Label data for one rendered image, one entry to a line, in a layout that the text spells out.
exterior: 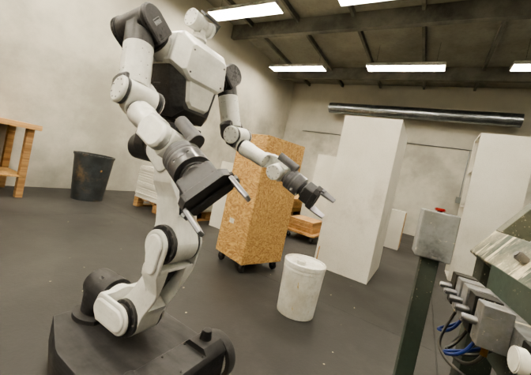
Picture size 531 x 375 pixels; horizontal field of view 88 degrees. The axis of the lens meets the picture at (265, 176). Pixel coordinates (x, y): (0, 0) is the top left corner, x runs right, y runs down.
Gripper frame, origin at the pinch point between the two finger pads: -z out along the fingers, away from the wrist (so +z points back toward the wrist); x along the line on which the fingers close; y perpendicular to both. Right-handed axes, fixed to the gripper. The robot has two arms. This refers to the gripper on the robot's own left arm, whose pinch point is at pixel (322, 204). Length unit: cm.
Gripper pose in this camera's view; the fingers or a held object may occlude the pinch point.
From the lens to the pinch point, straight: 113.8
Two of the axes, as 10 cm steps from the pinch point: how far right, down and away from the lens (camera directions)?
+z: -7.3, -6.1, 3.0
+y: 6.3, -4.4, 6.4
